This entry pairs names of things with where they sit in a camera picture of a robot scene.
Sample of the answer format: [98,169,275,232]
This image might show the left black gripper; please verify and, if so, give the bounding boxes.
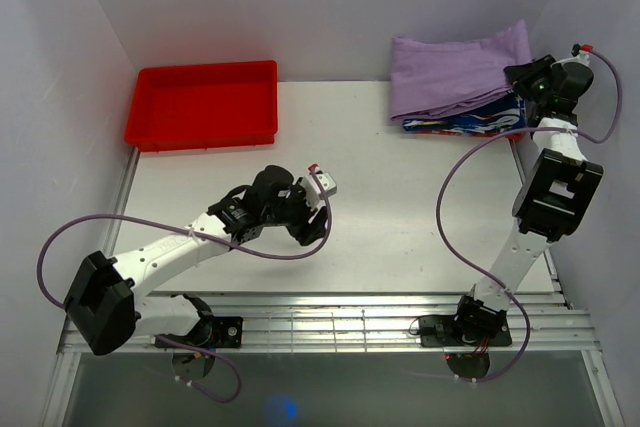
[262,177,329,246]

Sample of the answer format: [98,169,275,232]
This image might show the purple trousers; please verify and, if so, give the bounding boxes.
[390,20,532,121]

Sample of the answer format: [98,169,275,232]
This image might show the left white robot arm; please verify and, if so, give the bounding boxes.
[63,165,337,356]

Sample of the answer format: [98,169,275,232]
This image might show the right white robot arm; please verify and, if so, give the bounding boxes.
[451,45,604,345]

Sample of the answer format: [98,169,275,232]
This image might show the blue patterned folded trousers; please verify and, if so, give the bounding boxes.
[402,94,527,133]

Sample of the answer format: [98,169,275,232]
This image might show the red folded trousers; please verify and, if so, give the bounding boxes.
[413,129,525,140]

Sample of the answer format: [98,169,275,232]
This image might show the red plastic tray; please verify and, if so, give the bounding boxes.
[124,60,278,152]

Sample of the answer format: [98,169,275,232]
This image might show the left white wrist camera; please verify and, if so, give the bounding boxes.
[303,163,338,203]

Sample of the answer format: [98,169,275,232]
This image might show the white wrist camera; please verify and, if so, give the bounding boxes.
[303,163,338,203]
[557,44,593,67]

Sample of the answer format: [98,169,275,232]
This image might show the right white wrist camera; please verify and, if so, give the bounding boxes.
[557,44,593,67]

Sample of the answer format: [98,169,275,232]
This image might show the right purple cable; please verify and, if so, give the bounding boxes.
[404,49,624,384]

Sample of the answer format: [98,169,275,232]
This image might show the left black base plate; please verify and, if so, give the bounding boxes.
[166,316,243,349]

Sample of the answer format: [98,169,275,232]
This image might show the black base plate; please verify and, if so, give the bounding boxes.
[166,316,243,349]
[418,315,512,348]

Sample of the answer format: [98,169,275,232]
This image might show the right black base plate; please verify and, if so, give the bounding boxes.
[418,315,512,348]

